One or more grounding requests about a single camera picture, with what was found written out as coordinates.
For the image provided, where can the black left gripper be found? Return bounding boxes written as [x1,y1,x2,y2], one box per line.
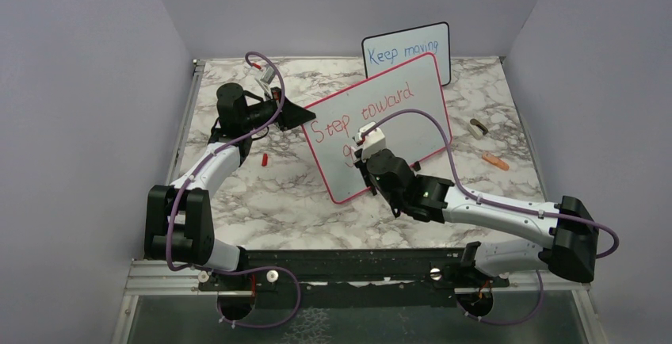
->
[240,86,315,131]

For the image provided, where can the red framed whiteboard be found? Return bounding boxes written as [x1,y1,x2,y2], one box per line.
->
[302,53,452,204]

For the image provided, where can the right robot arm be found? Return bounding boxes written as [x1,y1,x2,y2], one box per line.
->
[355,149,599,286]

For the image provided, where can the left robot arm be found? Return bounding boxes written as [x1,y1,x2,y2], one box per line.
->
[144,82,316,289]

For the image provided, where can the black framed written whiteboard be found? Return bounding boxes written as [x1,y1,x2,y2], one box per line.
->
[361,21,452,86]

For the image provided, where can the small whiteboard eraser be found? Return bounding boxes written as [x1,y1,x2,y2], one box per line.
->
[468,118,489,140]

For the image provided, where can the orange rubber piece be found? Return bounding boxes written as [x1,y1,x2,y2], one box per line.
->
[482,152,510,171]

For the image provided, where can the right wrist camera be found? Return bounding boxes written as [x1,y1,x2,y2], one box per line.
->
[353,121,387,162]

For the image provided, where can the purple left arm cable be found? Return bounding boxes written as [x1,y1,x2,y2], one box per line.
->
[165,52,303,331]

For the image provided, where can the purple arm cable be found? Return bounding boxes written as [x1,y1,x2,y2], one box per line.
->
[361,109,620,327]
[165,52,303,331]

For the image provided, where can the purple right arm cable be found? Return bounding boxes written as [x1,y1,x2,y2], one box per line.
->
[361,109,620,327]

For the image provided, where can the black aluminium base frame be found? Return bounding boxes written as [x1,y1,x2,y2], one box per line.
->
[111,247,610,344]

